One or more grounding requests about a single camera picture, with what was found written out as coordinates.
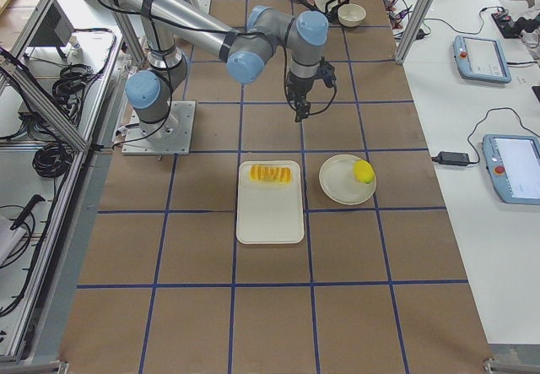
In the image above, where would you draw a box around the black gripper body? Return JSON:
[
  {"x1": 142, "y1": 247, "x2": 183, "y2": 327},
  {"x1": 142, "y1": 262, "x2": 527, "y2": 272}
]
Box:
[{"x1": 284, "y1": 70, "x2": 316, "y2": 111}]

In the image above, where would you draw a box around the croissant bread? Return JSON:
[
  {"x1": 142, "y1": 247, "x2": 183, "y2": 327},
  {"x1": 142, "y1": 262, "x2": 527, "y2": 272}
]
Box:
[{"x1": 249, "y1": 164, "x2": 293, "y2": 184}]

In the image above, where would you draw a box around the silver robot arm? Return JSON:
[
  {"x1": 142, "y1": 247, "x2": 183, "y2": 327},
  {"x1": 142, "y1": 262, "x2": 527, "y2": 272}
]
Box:
[{"x1": 108, "y1": 0, "x2": 337, "y2": 122}]

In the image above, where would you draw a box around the cream plate with lemon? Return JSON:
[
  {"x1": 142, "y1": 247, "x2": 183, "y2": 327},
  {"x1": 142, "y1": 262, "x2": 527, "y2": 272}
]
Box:
[{"x1": 319, "y1": 154, "x2": 376, "y2": 205}]

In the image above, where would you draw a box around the black dish rack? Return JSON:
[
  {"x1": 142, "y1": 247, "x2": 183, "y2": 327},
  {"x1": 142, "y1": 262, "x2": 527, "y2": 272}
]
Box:
[{"x1": 293, "y1": 0, "x2": 350, "y2": 23}]

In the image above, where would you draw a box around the cream bowl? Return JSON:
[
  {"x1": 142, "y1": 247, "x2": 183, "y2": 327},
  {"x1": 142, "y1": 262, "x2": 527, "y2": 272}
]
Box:
[{"x1": 337, "y1": 3, "x2": 367, "y2": 28}]

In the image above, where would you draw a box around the yellow lemon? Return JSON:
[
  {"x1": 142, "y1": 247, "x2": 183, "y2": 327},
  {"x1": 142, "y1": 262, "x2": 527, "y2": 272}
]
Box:
[{"x1": 353, "y1": 159, "x2": 375, "y2": 184}]

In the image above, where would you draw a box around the cream rectangular tray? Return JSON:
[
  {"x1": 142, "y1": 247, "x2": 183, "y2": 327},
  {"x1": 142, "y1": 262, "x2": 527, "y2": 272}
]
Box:
[{"x1": 236, "y1": 160, "x2": 305, "y2": 245}]

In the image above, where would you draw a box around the black power adapter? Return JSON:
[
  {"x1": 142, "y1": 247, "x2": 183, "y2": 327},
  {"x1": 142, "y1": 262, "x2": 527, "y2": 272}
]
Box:
[{"x1": 432, "y1": 151, "x2": 470, "y2": 166}]

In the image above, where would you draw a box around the far teach pendant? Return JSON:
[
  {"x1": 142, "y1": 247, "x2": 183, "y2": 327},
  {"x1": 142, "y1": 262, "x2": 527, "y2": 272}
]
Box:
[{"x1": 452, "y1": 35, "x2": 511, "y2": 84}]

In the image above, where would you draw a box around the teach pendant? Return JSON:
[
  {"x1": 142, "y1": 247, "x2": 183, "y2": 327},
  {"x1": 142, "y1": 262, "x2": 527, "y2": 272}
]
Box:
[
  {"x1": 452, "y1": 35, "x2": 511, "y2": 84},
  {"x1": 482, "y1": 134, "x2": 539, "y2": 205}
]

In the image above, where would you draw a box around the near teach pendant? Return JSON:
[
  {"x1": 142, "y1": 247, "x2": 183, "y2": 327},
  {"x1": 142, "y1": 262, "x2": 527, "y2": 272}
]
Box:
[{"x1": 482, "y1": 134, "x2": 539, "y2": 205}]

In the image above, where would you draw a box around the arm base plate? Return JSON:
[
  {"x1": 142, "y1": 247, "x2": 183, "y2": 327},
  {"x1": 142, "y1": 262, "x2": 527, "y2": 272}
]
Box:
[{"x1": 121, "y1": 100, "x2": 197, "y2": 155}]

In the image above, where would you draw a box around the aluminium frame post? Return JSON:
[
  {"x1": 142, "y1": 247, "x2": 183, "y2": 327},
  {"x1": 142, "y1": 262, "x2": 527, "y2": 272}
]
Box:
[{"x1": 395, "y1": 0, "x2": 433, "y2": 65}]

